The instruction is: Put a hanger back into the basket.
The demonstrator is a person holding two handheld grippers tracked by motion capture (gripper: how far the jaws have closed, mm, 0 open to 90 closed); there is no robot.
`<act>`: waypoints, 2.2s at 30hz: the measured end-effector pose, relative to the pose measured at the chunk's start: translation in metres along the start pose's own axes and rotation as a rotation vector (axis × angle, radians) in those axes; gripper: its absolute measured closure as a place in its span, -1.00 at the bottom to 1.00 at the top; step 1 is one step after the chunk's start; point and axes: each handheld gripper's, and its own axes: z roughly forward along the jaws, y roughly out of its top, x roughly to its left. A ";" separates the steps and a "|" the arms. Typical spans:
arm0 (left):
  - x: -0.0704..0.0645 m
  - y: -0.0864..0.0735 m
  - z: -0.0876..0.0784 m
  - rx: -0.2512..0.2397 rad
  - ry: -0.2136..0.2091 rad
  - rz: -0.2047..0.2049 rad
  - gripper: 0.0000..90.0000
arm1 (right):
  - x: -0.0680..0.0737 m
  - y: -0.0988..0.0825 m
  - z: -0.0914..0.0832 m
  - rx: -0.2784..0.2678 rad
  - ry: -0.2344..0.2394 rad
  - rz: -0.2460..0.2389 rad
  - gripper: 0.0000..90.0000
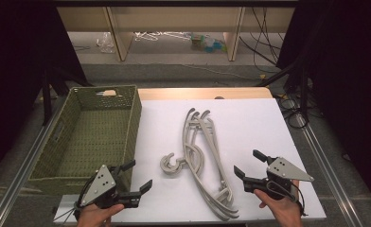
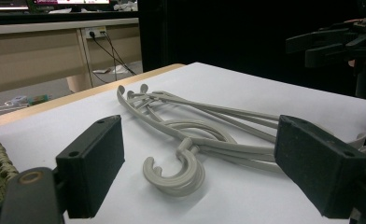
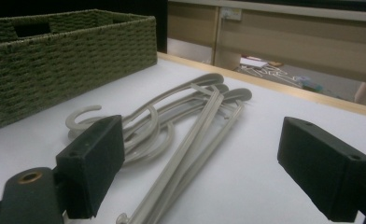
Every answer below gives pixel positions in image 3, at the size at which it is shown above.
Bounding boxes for flat white box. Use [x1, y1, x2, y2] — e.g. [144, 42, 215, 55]
[240, 57, 269, 69]

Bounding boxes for green woven basket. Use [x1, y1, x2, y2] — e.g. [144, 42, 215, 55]
[0, 8, 159, 129]

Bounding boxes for white table mat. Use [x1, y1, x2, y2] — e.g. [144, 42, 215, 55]
[0, 58, 366, 224]

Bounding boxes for white wall socket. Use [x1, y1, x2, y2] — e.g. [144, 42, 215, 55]
[220, 7, 243, 21]

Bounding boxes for light wooden desk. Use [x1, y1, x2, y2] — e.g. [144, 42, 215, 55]
[166, 0, 366, 110]

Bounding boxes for colourful plastic items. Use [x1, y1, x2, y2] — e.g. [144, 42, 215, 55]
[297, 76, 325, 93]

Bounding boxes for grey plastic clothes hanger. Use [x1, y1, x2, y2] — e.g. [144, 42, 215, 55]
[67, 83, 231, 224]
[121, 88, 253, 224]
[64, 73, 225, 224]

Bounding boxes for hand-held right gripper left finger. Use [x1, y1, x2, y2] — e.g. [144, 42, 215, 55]
[55, 114, 126, 220]

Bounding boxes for white wire hangers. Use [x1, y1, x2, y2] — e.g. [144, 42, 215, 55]
[236, 64, 304, 89]

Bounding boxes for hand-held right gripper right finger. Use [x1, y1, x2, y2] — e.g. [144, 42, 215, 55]
[276, 116, 366, 223]

